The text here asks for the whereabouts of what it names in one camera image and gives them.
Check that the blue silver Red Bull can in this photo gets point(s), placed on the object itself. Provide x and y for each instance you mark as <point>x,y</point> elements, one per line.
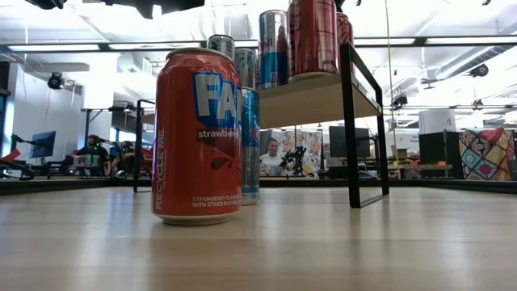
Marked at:
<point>251,153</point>
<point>272,52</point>

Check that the small black robot arm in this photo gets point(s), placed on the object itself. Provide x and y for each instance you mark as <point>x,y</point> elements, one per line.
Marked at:
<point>297,159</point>

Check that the black ceiling-mounted device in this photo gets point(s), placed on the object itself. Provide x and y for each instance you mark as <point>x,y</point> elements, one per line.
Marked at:
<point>55,81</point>
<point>400,101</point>
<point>478,70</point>

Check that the black monitor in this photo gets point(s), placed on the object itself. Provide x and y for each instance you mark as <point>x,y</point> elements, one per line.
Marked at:
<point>42,144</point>
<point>339,141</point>

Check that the printed poster panel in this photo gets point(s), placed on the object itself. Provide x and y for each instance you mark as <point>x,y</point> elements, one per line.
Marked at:
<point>314,143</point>

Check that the white box appliance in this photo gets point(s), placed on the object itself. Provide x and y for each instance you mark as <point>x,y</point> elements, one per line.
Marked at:
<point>438,121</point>

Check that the seated person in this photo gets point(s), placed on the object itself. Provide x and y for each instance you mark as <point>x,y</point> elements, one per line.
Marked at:
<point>127,155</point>
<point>271,155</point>
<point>95,151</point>

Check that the red strawberry Fanta can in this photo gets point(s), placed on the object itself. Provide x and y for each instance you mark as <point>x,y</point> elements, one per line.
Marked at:
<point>194,161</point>

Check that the black cabinet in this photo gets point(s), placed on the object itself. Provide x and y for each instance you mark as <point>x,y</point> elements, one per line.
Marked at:
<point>438,151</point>

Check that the wooden workbench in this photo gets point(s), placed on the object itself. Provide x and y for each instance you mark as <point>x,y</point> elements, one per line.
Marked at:
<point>420,166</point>

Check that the colourful patchwork panel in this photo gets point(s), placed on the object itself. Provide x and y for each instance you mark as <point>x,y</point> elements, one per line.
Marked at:
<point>486,155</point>

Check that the black ceiling rail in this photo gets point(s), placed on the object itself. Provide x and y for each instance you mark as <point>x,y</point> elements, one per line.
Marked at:
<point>420,40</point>

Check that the wooden shelf black metal frame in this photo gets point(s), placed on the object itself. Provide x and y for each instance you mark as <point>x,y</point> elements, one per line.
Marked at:
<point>307,105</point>

